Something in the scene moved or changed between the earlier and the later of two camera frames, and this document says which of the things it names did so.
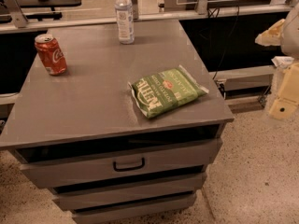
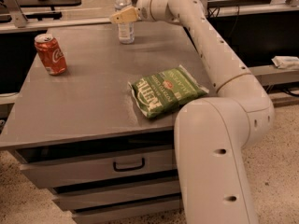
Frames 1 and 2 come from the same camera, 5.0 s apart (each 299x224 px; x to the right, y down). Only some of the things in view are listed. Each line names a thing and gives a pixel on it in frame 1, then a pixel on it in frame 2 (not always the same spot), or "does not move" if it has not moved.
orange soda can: (50, 53) does not move
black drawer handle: (119, 169) does not move
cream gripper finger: (273, 35) -> (147, 8)
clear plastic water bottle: (124, 17) does not move
